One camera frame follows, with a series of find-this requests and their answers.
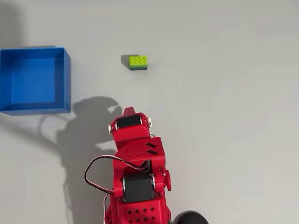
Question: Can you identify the green lego brick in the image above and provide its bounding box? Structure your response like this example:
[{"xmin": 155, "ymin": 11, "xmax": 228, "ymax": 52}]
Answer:
[{"xmin": 129, "ymin": 55, "xmax": 149, "ymax": 72}]

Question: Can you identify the blue box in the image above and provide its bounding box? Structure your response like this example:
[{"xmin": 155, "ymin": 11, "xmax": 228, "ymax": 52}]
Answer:
[{"xmin": 0, "ymin": 46, "xmax": 73, "ymax": 117}]

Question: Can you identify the black round knob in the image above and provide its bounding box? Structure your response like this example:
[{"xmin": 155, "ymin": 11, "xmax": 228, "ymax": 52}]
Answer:
[{"xmin": 172, "ymin": 210, "xmax": 211, "ymax": 224}]

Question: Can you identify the black red servo cable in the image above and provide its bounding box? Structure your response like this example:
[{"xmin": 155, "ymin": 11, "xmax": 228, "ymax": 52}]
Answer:
[
  {"xmin": 100, "ymin": 194, "xmax": 113, "ymax": 224},
  {"xmin": 82, "ymin": 154, "xmax": 153, "ymax": 196}
]

